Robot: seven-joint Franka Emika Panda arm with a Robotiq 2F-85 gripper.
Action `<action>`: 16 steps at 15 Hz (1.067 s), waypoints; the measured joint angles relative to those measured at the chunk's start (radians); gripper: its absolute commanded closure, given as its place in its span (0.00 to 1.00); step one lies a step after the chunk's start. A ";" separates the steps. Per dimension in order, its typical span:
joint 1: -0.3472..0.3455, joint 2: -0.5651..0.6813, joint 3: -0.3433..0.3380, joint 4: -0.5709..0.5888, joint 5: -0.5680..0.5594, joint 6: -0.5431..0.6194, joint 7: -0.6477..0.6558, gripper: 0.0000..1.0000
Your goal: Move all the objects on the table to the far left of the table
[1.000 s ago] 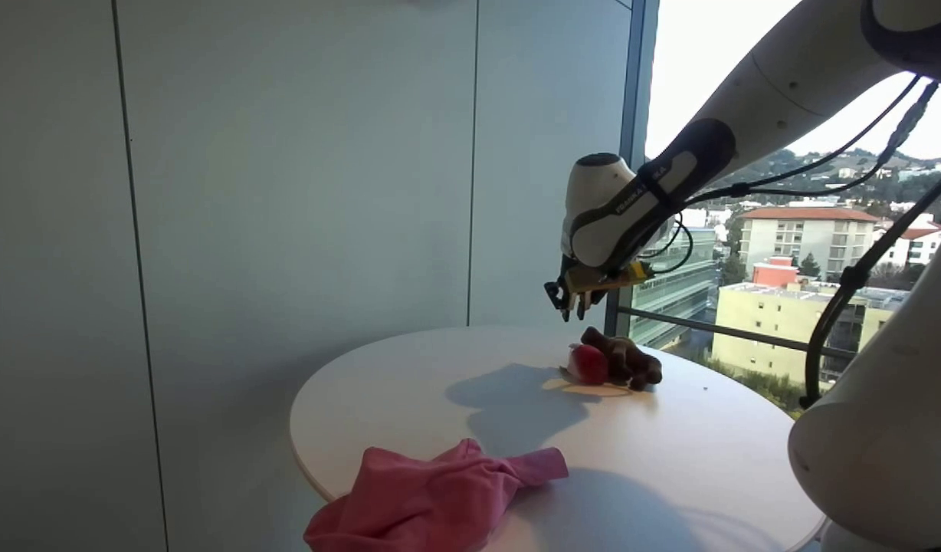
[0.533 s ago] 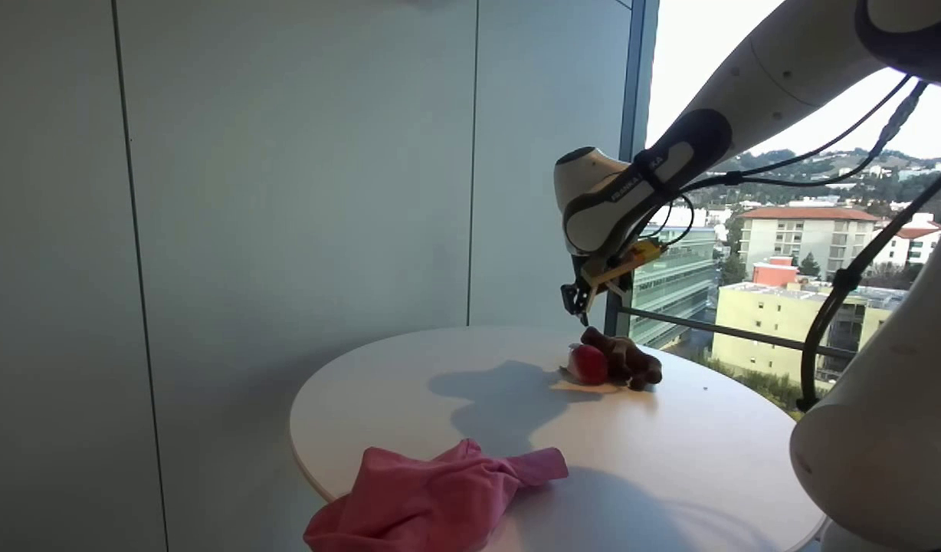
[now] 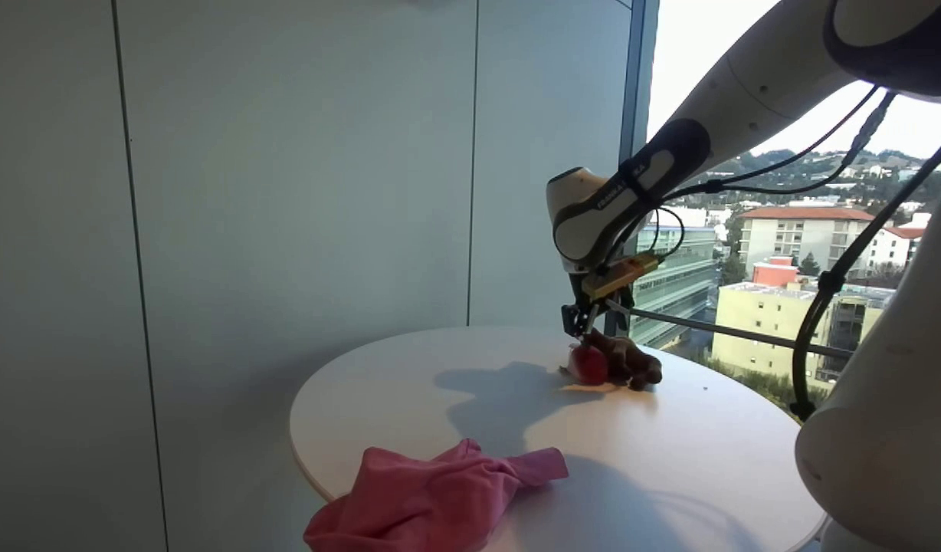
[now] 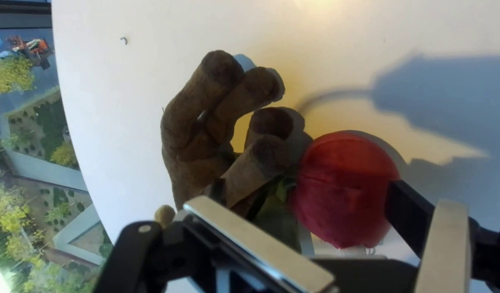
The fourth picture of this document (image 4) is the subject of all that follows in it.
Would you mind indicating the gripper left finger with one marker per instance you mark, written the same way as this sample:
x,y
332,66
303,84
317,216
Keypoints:
x,y
259,245

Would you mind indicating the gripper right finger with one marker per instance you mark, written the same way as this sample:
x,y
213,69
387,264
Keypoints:
x,y
443,250

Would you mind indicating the red ball toy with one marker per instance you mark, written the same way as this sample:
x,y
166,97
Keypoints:
x,y
343,190

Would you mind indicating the brown plush toy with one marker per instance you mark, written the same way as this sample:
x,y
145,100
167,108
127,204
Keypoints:
x,y
216,141

